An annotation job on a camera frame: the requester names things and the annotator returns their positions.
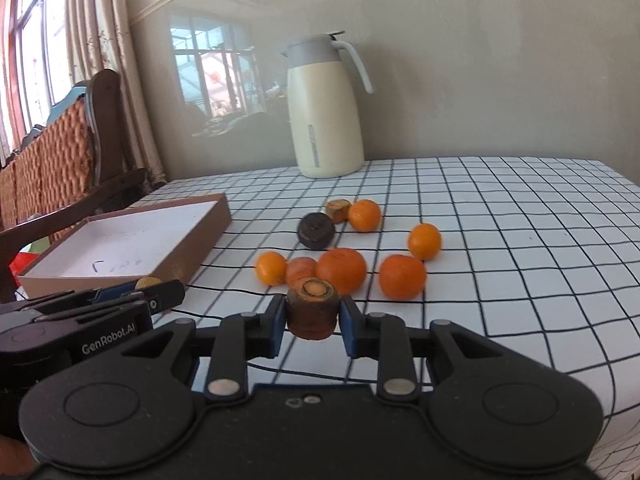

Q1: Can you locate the carrot chunk dark rim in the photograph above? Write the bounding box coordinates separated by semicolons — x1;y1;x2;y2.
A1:
286;276;340;340

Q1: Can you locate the large tangerine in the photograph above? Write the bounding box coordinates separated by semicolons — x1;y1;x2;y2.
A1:
316;248;368;295

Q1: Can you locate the small orange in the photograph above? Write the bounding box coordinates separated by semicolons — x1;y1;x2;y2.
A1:
255;252;288;286
407;223;442;261

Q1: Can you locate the orange carrot piece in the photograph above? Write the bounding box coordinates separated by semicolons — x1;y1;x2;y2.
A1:
285;257;317;287

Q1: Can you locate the dark rotten round fruit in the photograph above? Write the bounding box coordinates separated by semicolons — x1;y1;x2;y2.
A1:
297;212;335;250

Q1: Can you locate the small carrot stub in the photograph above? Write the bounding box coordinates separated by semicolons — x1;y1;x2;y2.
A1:
324;198;352;224

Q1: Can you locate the person's hand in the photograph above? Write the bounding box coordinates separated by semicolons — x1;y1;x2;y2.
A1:
0;437;37;479

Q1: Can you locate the brown cardboard box tray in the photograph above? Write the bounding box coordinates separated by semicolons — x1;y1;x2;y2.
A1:
17;193;231;298

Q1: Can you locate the wooden chair woven back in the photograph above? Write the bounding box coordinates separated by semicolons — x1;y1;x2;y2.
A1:
1;68;148;304

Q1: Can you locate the white black grid tablecloth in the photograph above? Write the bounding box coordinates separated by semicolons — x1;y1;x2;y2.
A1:
145;157;639;479

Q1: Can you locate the cream thermos jug grey lid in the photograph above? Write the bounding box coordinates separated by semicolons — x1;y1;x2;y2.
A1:
283;32;374;179

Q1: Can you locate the beige floral curtain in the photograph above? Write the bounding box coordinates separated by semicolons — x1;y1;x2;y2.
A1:
65;0;167;188

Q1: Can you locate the window with red frame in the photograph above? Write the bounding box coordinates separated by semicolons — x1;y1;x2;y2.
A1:
1;0;72;155

